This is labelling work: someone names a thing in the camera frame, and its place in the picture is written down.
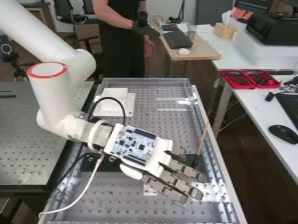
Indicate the thin stick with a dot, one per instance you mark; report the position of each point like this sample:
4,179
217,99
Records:
203,140

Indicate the black mouse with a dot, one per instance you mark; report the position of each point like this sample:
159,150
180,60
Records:
284,134

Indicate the small cardboard box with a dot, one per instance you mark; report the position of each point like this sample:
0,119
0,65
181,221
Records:
224,30

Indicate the white mouse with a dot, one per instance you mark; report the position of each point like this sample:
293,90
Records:
184,51

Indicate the clear box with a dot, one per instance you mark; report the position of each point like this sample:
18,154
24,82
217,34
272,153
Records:
177,110

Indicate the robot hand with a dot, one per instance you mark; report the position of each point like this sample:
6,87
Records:
141,146

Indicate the red tray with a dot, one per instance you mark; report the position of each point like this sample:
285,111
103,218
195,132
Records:
266,79
238,80

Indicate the wooden desk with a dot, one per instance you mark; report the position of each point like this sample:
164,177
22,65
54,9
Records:
200,51

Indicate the office chair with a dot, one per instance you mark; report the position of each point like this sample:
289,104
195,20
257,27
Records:
71,11

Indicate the black printer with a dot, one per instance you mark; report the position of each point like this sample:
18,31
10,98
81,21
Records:
274,28

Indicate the black keyboard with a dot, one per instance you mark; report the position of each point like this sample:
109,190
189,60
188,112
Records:
179,40
290,108

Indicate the white desk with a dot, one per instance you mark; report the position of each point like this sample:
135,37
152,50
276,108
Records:
261,113

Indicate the person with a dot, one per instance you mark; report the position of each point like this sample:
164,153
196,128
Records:
120,40

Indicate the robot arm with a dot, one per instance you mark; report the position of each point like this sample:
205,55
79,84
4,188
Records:
54,86

